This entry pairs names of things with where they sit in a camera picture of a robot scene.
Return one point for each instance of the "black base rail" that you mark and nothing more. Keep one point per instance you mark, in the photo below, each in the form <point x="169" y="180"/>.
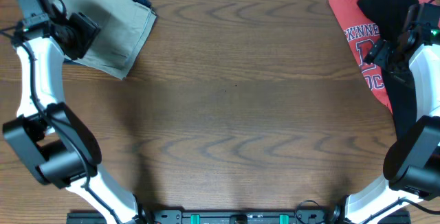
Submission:
<point x="179" y="217"/>

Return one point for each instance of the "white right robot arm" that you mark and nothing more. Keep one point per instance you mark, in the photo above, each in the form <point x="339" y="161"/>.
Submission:
<point x="410" y="173"/>

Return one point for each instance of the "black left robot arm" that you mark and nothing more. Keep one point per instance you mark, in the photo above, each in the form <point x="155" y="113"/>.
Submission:
<point x="46" y="135"/>

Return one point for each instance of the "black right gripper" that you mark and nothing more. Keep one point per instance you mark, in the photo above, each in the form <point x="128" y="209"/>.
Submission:
<point x="380" y="53"/>

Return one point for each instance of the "khaki shorts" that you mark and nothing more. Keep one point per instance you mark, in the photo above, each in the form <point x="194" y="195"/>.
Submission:
<point x="117" y="28"/>

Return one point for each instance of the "black garment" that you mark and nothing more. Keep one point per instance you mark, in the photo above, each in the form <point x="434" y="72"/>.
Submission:
<point x="395" y="28"/>

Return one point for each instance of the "red printed t-shirt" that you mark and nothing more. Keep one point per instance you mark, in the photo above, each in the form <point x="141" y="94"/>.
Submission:
<point x="361" y="33"/>

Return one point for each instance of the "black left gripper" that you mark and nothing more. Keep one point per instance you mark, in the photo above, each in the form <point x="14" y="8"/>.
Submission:
<point x="89" y="28"/>

